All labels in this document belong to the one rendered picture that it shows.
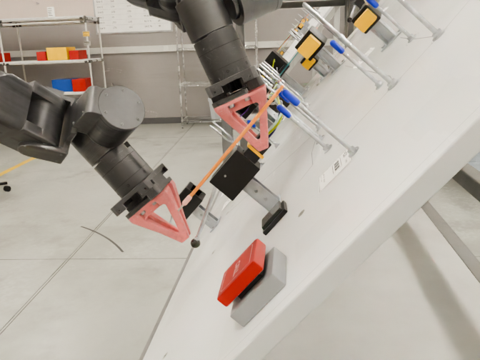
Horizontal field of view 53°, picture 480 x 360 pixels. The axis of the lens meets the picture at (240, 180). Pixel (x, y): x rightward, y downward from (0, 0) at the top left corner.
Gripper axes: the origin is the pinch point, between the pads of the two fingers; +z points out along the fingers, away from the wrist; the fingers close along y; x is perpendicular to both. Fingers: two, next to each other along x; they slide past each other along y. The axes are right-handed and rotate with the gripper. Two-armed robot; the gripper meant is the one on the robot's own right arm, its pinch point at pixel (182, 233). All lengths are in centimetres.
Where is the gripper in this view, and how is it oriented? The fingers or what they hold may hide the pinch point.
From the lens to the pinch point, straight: 67.7
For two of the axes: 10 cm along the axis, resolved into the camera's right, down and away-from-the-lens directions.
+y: 0.5, -2.3, 9.7
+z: 6.5, 7.5, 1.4
